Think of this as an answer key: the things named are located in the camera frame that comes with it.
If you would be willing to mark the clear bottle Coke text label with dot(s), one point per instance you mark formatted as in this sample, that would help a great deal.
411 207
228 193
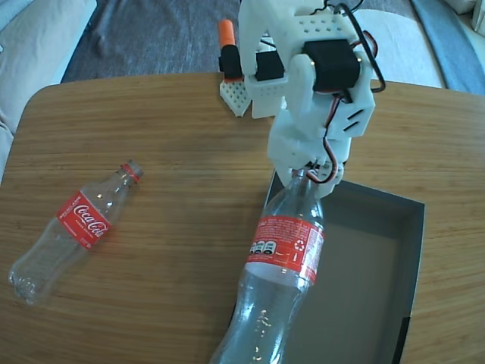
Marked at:
288 242

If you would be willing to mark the clear bottle Coca-Cola logo label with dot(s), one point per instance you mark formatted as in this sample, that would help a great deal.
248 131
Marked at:
85 220

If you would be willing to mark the grey cardboard box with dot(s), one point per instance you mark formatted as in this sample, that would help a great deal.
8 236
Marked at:
363 284

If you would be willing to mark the grey and white rug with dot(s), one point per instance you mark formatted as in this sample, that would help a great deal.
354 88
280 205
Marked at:
151 38

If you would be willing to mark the beige sofa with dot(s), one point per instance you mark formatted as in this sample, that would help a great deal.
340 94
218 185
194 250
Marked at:
34 57

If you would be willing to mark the pale blue cushion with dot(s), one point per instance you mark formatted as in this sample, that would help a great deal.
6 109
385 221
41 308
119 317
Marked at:
9 11

